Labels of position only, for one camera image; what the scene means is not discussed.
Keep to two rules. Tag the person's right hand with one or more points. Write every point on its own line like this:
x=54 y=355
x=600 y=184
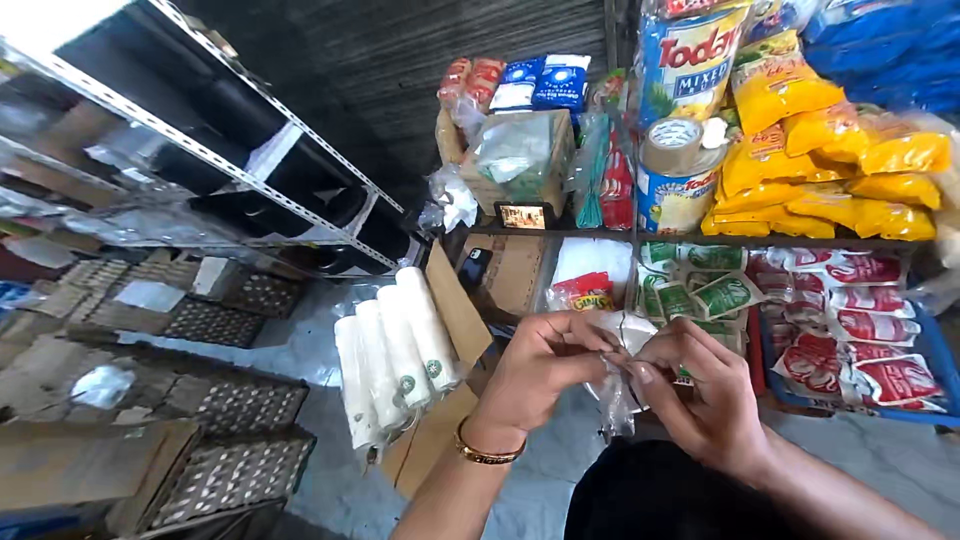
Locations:
x=724 y=405

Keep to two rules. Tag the person's left hand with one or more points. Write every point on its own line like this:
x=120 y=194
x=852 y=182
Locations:
x=525 y=382

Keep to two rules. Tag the person's left fingers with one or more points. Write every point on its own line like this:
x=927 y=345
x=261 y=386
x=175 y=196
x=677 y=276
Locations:
x=574 y=330

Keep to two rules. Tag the person's left thumb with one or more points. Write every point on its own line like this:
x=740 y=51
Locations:
x=577 y=371

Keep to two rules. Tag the person's right fingers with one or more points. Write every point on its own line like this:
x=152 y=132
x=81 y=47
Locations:
x=705 y=341

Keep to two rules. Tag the person's right thumb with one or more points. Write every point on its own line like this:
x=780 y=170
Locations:
x=660 y=397

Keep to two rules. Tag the person's right index finger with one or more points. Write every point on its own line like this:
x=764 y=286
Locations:
x=667 y=351

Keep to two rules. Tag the clear plastic bag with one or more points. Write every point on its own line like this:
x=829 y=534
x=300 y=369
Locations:
x=618 y=409

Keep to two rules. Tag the person's right forearm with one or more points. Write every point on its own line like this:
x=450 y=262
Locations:
x=832 y=491

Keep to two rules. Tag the person's left forearm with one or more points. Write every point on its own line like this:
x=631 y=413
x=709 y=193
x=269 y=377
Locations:
x=461 y=491

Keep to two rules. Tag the white round container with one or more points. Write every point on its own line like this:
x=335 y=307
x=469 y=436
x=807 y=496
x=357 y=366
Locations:
x=641 y=330

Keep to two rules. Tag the red and green bag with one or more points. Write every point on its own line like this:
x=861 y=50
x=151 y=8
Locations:
x=585 y=291

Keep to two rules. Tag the pile of green-white packets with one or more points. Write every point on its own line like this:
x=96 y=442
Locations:
x=679 y=296

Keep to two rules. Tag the flat brown cardboard piece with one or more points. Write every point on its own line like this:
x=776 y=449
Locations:
x=510 y=271

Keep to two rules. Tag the wooden shelf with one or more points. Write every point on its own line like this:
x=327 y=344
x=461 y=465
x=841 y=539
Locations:
x=585 y=235

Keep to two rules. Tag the person's body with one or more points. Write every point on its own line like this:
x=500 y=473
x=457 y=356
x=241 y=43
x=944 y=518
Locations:
x=660 y=495

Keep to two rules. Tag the open cardboard box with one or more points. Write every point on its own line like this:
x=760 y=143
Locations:
x=454 y=322

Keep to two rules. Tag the phone showing lit screen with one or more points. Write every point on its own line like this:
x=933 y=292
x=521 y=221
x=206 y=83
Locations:
x=523 y=217

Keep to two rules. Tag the small blue fruit can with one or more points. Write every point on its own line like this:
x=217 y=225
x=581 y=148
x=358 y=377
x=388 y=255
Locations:
x=679 y=202

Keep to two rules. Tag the pile of red-white packets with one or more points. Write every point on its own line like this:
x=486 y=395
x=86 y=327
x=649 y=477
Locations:
x=847 y=322

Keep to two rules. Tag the white plastic roll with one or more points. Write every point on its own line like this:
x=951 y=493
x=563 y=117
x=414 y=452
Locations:
x=401 y=345
x=382 y=367
x=427 y=330
x=356 y=390

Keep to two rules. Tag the teal plastic bundle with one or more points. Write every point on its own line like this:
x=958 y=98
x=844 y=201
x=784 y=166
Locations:
x=592 y=180

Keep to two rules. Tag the red packets bundle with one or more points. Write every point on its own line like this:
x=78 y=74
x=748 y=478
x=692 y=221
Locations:
x=618 y=180

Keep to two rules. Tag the crumpled white plastic bag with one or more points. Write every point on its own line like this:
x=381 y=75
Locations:
x=454 y=199

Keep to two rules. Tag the brown cardboard box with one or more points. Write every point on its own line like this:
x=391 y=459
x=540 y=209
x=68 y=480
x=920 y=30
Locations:
x=559 y=150

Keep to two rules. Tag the stack of yellow packets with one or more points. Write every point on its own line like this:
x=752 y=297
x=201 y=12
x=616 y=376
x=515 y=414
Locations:
x=795 y=180

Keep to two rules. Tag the roll of brown tape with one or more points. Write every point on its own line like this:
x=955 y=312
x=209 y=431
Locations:
x=670 y=159

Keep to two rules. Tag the folded clear plastic bags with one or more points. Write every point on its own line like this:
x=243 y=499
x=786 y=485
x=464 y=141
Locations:
x=517 y=150

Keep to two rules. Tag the blue plastic tray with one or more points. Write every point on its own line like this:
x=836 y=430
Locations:
x=930 y=337

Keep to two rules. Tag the blue and white packet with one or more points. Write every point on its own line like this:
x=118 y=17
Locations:
x=562 y=81
x=519 y=82

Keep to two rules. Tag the red and clear packet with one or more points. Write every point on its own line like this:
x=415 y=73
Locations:
x=453 y=81
x=484 y=81

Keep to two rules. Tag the stacks of egg trays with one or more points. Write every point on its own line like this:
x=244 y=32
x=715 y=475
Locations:
x=240 y=405

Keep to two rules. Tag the blue plastic bags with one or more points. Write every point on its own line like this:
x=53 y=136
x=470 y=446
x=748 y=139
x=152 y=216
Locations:
x=885 y=52

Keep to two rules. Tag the white metal shelving rack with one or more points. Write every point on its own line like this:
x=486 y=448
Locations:
x=225 y=165

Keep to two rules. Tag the large brown cardboard carton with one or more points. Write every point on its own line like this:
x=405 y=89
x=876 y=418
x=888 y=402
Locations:
x=75 y=457

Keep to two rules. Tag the black smartphone with camera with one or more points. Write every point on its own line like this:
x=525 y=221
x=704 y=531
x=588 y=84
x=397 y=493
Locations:
x=474 y=267

